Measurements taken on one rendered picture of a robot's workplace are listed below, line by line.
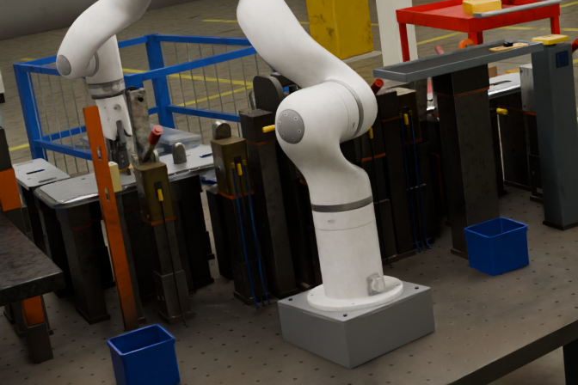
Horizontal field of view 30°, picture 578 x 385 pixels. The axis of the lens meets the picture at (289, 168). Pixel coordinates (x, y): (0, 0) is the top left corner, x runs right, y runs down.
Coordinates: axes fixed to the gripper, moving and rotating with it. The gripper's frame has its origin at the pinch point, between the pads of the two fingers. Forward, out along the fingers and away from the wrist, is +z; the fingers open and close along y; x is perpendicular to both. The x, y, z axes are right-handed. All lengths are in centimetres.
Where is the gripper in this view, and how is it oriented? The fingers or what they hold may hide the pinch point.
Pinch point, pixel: (119, 158)
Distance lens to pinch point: 252.7
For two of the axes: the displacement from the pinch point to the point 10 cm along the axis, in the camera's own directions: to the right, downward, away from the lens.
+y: -4.5, -1.6, 8.8
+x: -8.8, 2.4, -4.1
